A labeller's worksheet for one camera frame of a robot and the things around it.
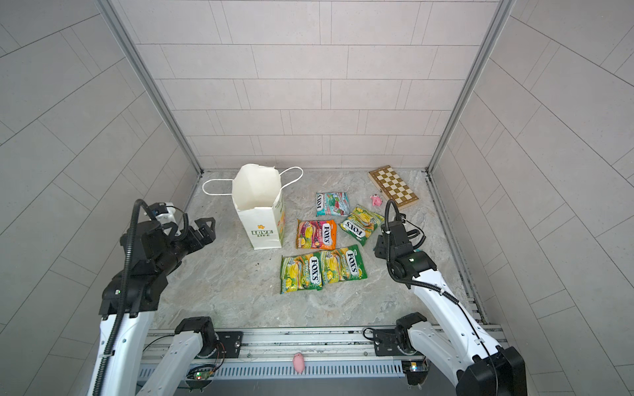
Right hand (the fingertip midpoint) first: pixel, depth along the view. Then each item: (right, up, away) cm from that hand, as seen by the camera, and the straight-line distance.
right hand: (384, 241), depth 82 cm
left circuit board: (-52, -31, -18) cm, 63 cm away
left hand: (-52, +8, -14) cm, 55 cm away
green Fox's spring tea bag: (-6, +4, +14) cm, 16 cm away
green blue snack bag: (-28, -11, 0) cm, 30 cm away
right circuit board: (+6, -33, -14) cm, 36 cm away
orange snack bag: (-22, 0, +11) cm, 25 cm away
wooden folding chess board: (+9, +19, +26) cm, 33 cm away
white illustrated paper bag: (-47, +15, +15) cm, 52 cm away
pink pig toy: (+2, +13, +22) cm, 26 cm away
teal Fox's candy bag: (-16, +11, +20) cm, 28 cm away
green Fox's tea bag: (-14, -8, +2) cm, 16 cm away
